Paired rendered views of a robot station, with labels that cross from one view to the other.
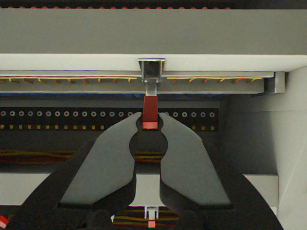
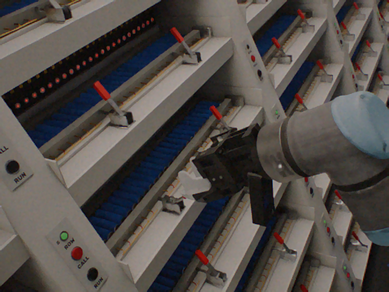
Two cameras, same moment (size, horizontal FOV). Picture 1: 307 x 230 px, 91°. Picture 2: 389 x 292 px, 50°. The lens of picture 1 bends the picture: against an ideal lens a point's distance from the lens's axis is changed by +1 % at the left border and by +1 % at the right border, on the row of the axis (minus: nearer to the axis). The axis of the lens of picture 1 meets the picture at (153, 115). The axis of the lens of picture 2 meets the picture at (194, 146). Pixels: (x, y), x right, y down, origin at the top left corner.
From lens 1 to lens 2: 0.72 m
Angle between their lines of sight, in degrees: 62
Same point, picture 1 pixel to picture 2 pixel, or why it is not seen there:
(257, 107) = not seen: hidden behind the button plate
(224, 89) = (125, 232)
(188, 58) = (172, 224)
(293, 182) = (80, 215)
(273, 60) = (145, 258)
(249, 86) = (114, 247)
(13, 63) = not seen: hidden behind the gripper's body
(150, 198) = (137, 131)
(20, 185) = (187, 91)
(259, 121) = not seen: hidden behind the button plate
